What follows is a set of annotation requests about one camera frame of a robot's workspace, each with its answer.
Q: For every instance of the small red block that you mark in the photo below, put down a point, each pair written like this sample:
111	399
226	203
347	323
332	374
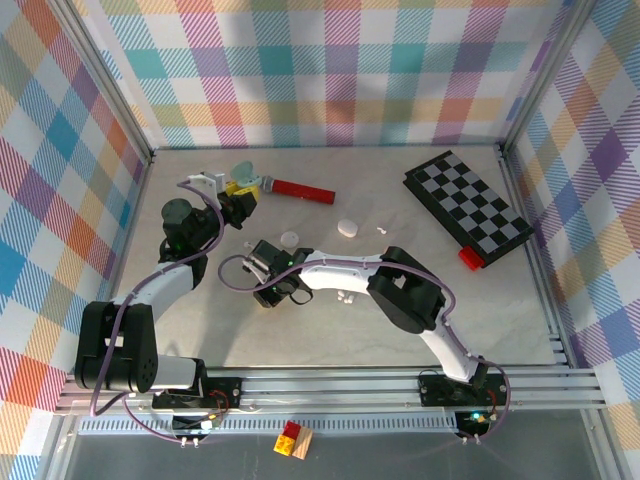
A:
471	257

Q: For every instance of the yellow toy brick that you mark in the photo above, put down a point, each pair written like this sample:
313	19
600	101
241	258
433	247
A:
282	445

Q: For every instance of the red glitter toy microphone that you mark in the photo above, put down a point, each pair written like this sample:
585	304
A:
305	191

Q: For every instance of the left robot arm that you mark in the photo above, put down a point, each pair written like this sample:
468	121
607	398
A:
165	280

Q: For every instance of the red toy brick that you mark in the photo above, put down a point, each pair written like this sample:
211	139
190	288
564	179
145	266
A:
291	429

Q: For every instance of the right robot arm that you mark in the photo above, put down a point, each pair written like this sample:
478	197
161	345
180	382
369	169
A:
340	275

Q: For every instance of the small controller board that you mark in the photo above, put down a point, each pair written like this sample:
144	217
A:
472	425
190	425

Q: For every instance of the aluminium frame post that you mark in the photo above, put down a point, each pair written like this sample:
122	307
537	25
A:
544	75
114	90

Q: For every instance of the wide aluminium mounting rail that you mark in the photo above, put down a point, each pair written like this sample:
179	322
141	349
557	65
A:
325	390

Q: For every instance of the aluminium frame rail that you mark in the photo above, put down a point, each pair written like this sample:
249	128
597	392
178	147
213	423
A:
520	190
133	215

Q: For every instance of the white earbud charging case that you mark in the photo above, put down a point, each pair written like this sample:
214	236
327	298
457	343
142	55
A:
348	228

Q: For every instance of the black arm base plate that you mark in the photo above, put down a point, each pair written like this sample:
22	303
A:
435	395
225	392

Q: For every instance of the black grey chessboard box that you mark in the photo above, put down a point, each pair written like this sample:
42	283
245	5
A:
470	200

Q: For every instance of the wooden block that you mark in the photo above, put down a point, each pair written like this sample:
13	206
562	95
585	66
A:
304	445

